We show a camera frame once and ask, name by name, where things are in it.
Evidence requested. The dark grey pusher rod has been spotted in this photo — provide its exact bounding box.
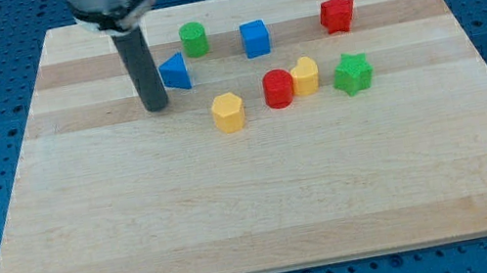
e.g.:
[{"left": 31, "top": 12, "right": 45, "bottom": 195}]
[{"left": 112, "top": 27, "right": 169, "bottom": 113}]

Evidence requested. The red star block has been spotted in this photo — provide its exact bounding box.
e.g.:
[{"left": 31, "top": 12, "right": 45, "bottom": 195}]
[{"left": 320, "top": 0, "right": 354, "bottom": 34}]

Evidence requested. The green star block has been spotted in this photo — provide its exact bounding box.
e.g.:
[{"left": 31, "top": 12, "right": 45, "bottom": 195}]
[{"left": 332, "top": 53, "right": 374, "bottom": 97}]

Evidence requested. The blue triangle block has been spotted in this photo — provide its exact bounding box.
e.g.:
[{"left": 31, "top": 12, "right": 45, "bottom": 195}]
[{"left": 158, "top": 52, "right": 193, "bottom": 90}]

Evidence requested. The green cylinder block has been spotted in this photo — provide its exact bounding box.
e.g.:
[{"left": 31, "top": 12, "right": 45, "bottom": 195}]
[{"left": 178, "top": 22, "right": 209, "bottom": 58}]

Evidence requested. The yellow hexagon block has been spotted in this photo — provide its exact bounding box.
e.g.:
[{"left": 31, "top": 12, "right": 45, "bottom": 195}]
[{"left": 211, "top": 92, "right": 245, "bottom": 134}]

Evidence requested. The blue cube block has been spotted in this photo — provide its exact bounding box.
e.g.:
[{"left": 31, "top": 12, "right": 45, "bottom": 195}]
[{"left": 239, "top": 19, "right": 271, "bottom": 59}]

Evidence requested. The red cylinder block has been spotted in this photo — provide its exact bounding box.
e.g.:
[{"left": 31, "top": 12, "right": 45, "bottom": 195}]
[{"left": 262, "top": 69, "right": 293, "bottom": 109}]

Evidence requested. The yellow heart block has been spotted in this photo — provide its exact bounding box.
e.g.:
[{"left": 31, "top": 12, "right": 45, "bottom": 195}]
[{"left": 289, "top": 56, "right": 320, "bottom": 97}]

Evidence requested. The wooden board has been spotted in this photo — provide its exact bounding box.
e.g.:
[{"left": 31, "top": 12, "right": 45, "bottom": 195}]
[{"left": 0, "top": 0, "right": 487, "bottom": 273}]

